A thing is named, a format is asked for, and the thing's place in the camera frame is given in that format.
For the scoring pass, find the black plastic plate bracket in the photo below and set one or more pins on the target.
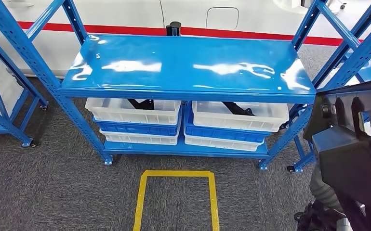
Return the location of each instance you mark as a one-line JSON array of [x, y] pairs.
[[342, 159]]

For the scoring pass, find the black part in crate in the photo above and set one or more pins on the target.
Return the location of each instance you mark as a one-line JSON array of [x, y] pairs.
[[236, 108], [140, 103]]

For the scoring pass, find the blue plastic crate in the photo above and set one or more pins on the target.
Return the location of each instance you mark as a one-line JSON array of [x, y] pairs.
[[220, 134], [134, 129]]

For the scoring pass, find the white car body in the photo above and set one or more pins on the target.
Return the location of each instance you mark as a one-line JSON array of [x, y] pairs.
[[125, 12]]

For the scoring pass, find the black barrier post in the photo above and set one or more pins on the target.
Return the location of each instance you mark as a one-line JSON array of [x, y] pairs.
[[174, 28]]

